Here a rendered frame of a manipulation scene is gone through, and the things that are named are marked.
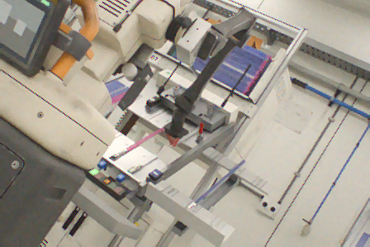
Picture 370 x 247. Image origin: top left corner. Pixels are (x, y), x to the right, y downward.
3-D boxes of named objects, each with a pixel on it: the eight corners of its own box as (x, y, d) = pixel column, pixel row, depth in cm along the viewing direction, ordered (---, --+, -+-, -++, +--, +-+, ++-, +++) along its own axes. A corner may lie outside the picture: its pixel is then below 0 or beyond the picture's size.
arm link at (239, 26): (244, 0, 186) (264, 16, 185) (227, 27, 194) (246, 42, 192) (195, 21, 150) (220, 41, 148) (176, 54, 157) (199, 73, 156)
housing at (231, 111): (225, 135, 244) (231, 112, 237) (154, 94, 266) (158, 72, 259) (233, 129, 250) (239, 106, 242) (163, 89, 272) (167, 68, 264)
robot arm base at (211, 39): (183, 16, 142) (217, 36, 139) (194, 14, 148) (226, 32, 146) (173, 41, 145) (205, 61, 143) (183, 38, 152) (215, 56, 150)
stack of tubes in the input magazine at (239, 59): (244, 95, 244) (272, 54, 249) (169, 55, 267) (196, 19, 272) (248, 104, 255) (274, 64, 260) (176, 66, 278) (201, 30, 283)
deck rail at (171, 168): (140, 197, 195) (142, 186, 192) (136, 195, 196) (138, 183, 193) (233, 132, 246) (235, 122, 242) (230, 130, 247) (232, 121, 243)
